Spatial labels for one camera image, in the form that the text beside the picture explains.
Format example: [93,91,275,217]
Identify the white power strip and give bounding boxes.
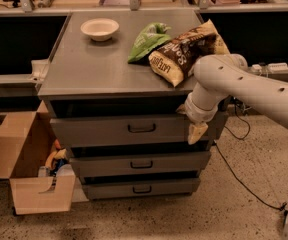
[251,63,288,73]

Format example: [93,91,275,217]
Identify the brown and cream chip bag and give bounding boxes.
[148,20,230,87]

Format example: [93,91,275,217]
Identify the grey drawer cabinet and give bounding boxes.
[38,9,228,201]

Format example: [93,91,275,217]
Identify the grey bottom drawer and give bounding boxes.
[83,178,200,200]

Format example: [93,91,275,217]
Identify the grey drawer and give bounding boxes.
[50,110,229,148]
[70,151,210,177]
[83,178,200,200]

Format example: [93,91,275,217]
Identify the white bowl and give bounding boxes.
[80,18,119,42]

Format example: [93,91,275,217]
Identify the open cardboard box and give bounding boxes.
[0,104,76,215]

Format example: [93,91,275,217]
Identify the grey middle drawer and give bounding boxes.
[70,151,210,177]

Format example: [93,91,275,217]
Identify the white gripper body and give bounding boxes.
[184,93,217,124]

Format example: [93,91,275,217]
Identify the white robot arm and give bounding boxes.
[179,54,288,240]

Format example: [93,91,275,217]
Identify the grey top drawer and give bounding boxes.
[50,110,229,148]

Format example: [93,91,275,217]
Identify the toys inside cardboard box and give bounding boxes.
[38,139,74,177]

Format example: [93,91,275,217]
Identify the green chip bag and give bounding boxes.
[128,22,171,63]

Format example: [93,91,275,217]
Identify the black floor cable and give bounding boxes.
[214,98,288,213]

